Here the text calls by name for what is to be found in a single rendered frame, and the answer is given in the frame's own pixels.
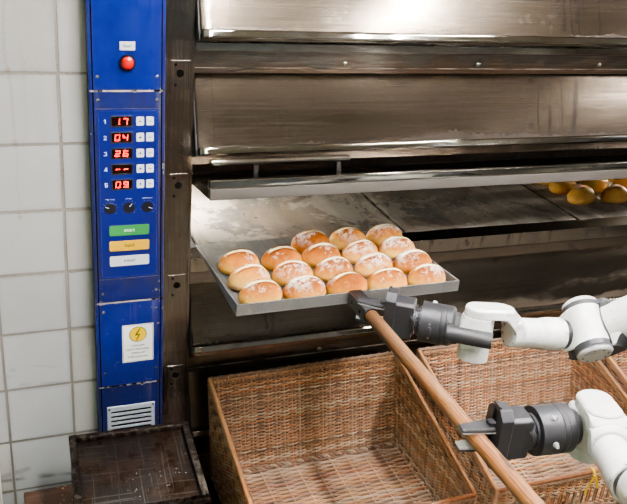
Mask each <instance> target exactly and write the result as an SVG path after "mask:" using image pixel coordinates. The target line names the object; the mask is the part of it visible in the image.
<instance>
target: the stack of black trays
mask: <svg viewBox="0 0 627 504"><path fill-rule="evenodd" d="M68 439H69V450H70V461H71V481H72V496H73V504H210V502H211V497H210V494H209V491H208V487H207V484H206V481H205V477H204V474H203V471H202V468H201V464H200V461H199V458H198V455H197V451H196V448H195V445H194V441H193V438H192V435H191V432H190V428H189V425H188V422H187V421H182V422H174V423H166V424H158V425H150V426H142V427H134V428H126V429H118V430H110V431H103V432H95V433H87V434H79V435H71V436H68Z"/></svg>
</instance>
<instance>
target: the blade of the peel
mask: <svg viewBox="0 0 627 504"><path fill-rule="evenodd" d="M293 238H294V237H287V238H274V239H262V240H250V241H237V242H225V243H212V244H200V245H195V246H196V248H197V250H198V251H199V253H200V255H201V256H202V258H203V260H204V262H205V263H206V265H207V267H208V268H209V270H210V272H211V274H212V275H213V277H214V279H215V281H216V282H217V284H218V286H219V287H220V289H221V291H222V293H223V294H224V296H225V298H226V299H227V301H228V303H229V305H230V306H231V308H232V310H233V311H234V313H235V315H236V316H244V315H253V314H262V313H270V312H279V311H287V310H296V309H305V308H313V307H322V306H331V305H339V304H348V303H347V301H348V292H345V293H336V294H328V293H327V291H326V294H325V295H318V296H309V297H300V298H291V299H285V297H284V295H283V289H284V287H285V286H280V288H281V290H282V298H281V300H273V301H263V302H254V303H245V304H241V303H240V301H239V298H238V296H239V293H240V292H238V291H235V290H233V289H231V288H230V286H229V284H228V279H229V276H230V275H226V274H223V273H221V272H220V270H219V268H218V263H219V261H220V259H221V257H222V256H223V255H224V254H226V253H227V252H229V251H232V250H235V249H247V250H250V251H252V252H253V253H254V254H255V255H256V256H257V257H258V260H259V265H261V266H262V264H261V259H262V257H263V255H264V253H265V252H266V251H267V250H269V249H271V248H273V247H275V246H279V245H285V246H290V247H292V246H291V243H292V240H293ZM440 267H441V266H440ZM441 268H442V267H441ZM442 269H443V268H442ZM443 271H444V273H445V277H446V279H445V282H436V283H427V284H418V285H409V286H408V284H407V286H400V287H393V288H397V289H400V295H403V296H408V297H409V296H417V295H426V294H435V293H443V292H452V291H458V287H459V282H460V280H458V279H457V278H456V277H454V276H453V275H452V274H450V273H449V272H448V271H446V270H445V269H443ZM388 290H389V288H382V289H373V290H369V289H368V287H367V290H363V292H364V293H365V294H366V295H367V296H368V298H374V299H386V296H387V291H388Z"/></svg>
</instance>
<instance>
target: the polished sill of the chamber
mask: <svg viewBox="0 0 627 504"><path fill-rule="evenodd" d="M402 236H403V237H406V238H408V239H410V240H411V241H412V242H413V244H414V246H415V248H417V249H419V250H422V251H424V252H425V253H430V252H442V251H454V250H466V249H478V248H489V247H501V246H513V245H525V244H537V243H549V242H560V241H572V240H584V239H596V238H608V237H619V236H627V216H621V217H607V218H594V219H580V220H567V221H553V222H540V223H526V224H513V225H499V226H486V227H472V228H459V229H445V230H432V231H418V232H405V233H402ZM206 271H210V270H209V268H208V267H207V265H206V263H205V262H204V260H203V258H202V256H201V255H200V253H199V251H198V250H197V248H191V249H190V273H194V272H206Z"/></svg>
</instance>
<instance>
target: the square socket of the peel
mask: <svg viewBox="0 0 627 504"><path fill-rule="evenodd" d="M359 297H366V298H368V296H367V295H366V294H365V293H364V292H363V291H362V290H352V291H349V292H348V301H347V303H348V305H349V306H350V307H351V308H352V309H353V311H354V312H355V313H356V314H357V315H358V317H359V318H360V319H361V320H362V321H363V322H367V321H366V320H365V314H366V313H367V312H368V311H370V310H375V311H377V313H378V309H376V308H372V307H368V306H364V305H360V304H357V302H358V299H359Z"/></svg>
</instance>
